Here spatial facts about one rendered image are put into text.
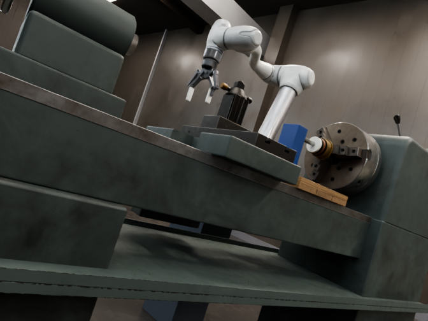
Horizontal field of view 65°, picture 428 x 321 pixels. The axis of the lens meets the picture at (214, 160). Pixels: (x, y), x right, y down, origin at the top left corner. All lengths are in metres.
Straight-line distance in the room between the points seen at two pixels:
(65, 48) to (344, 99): 5.29
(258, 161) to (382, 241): 0.84
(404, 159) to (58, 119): 1.36
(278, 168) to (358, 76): 5.03
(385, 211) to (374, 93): 4.24
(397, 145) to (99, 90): 1.26
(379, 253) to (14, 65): 1.45
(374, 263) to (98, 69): 1.30
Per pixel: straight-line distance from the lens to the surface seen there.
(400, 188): 1.66
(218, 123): 1.15
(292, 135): 1.32
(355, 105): 5.75
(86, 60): 0.86
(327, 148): 1.47
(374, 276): 1.64
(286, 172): 1.01
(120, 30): 0.90
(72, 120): 0.75
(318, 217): 1.29
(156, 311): 2.00
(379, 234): 1.58
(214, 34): 1.72
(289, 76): 2.03
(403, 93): 5.61
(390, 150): 1.66
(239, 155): 0.88
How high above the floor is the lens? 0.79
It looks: 4 degrees up
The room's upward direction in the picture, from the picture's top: 18 degrees clockwise
